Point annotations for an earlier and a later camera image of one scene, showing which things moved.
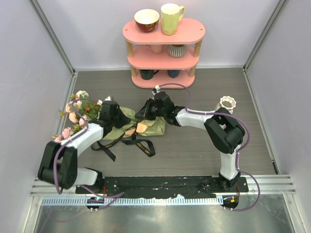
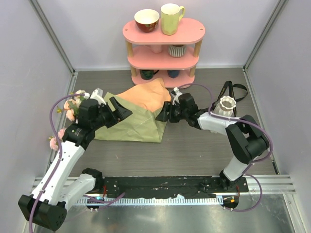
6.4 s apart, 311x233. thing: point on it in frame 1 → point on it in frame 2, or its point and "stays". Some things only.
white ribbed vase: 228,103 stays
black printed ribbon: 147,145 → 231,86
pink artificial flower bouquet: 81,108 stays
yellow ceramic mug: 171,14 stays
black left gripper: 124,120 → 121,112
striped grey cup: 177,51 stays
